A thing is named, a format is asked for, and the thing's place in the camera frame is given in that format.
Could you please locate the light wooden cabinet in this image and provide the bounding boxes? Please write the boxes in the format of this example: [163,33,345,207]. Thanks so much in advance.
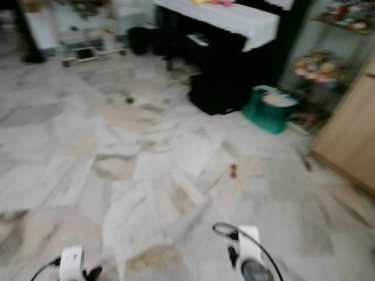
[311,56,375,197]

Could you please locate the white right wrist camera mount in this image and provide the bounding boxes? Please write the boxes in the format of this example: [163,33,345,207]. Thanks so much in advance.
[236,225,268,281]

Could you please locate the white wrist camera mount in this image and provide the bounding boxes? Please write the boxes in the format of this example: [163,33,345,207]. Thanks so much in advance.
[59,245,84,281]
[236,225,268,281]

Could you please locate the glass display cabinet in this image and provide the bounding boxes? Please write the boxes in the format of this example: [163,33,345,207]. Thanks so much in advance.
[278,0,375,132]

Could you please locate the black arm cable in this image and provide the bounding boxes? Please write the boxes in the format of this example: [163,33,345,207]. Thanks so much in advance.
[213,222,285,281]
[31,258,62,281]

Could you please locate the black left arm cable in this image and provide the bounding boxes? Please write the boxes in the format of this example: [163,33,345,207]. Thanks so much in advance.
[31,258,62,281]

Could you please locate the black piano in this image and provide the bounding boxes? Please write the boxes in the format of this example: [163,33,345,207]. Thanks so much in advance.
[154,0,312,88]

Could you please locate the black bench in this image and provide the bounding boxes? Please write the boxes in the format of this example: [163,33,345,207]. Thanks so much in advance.
[185,32,264,116]

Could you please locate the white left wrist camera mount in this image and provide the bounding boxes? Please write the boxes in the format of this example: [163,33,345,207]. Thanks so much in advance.
[59,245,84,281]

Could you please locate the pastel plush toy pile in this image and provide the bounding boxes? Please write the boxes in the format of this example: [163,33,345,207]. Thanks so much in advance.
[293,52,343,85]

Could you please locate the wire trolley rack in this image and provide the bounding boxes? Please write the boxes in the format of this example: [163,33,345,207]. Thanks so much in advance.
[62,16,127,67]

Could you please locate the black bin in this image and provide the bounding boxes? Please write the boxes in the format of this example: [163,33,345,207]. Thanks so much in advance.
[129,26,153,56]

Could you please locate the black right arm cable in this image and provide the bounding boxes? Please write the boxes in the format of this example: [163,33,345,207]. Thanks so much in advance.
[213,222,285,281]

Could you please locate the white lace tablecloth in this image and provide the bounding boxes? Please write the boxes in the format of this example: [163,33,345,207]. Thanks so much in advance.
[154,0,280,52]

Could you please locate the green basket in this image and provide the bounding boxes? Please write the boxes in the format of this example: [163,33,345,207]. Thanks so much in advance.
[242,85,299,135]

